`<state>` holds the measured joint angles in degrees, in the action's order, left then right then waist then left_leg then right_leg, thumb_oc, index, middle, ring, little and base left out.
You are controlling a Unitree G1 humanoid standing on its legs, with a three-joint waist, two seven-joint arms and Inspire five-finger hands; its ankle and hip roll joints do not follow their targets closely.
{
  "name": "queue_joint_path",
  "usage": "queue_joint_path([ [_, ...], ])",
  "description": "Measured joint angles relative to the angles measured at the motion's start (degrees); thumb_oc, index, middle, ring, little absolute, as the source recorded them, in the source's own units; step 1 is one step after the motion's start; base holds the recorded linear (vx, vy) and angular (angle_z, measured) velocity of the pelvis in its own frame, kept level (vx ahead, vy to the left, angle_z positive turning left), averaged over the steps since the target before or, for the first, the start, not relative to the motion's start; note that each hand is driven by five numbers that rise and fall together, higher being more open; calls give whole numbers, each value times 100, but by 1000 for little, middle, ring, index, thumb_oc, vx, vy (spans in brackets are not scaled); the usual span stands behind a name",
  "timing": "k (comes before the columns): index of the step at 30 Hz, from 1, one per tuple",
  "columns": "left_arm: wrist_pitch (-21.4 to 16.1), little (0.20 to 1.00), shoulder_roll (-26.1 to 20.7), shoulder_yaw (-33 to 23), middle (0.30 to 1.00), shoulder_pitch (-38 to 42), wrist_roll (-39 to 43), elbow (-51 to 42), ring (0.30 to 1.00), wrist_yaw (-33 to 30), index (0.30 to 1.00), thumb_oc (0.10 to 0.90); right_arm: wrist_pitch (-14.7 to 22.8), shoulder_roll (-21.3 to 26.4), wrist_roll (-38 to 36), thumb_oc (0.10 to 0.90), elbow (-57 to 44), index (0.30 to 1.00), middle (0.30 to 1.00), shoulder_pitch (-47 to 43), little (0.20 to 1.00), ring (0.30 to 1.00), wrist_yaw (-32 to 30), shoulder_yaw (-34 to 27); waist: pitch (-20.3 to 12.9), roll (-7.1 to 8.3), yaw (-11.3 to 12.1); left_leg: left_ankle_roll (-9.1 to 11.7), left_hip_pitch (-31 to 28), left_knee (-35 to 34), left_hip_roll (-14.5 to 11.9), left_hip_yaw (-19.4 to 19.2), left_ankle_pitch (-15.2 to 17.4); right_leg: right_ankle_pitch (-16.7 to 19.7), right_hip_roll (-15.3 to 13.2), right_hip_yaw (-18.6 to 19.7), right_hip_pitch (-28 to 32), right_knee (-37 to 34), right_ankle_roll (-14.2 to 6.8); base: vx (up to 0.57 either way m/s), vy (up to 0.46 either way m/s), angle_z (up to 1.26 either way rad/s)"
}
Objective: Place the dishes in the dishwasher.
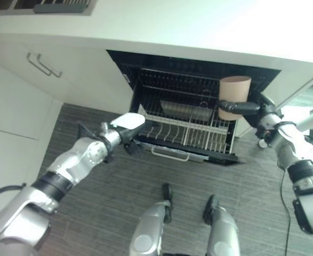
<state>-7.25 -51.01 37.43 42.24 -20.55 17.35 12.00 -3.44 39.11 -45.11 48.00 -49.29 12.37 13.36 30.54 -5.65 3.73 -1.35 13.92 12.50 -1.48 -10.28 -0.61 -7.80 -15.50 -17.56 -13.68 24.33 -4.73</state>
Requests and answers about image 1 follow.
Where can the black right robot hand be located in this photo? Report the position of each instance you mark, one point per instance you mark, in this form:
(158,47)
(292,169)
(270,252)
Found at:
(239,106)

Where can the beige plastic cup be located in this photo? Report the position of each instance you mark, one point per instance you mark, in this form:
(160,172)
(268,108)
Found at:
(234,96)

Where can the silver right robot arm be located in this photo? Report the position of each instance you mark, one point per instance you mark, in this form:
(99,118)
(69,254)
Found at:
(297,165)

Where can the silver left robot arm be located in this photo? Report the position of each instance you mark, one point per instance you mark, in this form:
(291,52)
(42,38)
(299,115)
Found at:
(52,186)

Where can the black built-in dishwasher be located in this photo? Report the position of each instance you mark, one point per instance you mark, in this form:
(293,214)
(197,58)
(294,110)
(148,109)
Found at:
(188,106)

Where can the metal tray in dishwasher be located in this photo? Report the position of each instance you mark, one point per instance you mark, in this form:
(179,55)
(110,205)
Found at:
(185,108)

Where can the white pole stand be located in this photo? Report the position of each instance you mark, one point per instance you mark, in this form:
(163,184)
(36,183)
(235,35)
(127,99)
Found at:
(312,117)

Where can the silver right robot leg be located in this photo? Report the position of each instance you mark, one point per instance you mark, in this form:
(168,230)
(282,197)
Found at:
(221,226)

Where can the silver robot leg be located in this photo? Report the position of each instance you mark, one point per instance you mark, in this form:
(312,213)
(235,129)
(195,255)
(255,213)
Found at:
(152,221)
(221,226)

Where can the silver left robot leg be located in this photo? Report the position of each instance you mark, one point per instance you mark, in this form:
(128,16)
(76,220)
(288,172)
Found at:
(152,221)

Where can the white cabinet door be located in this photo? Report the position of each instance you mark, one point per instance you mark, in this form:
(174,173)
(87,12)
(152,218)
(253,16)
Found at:
(15,104)

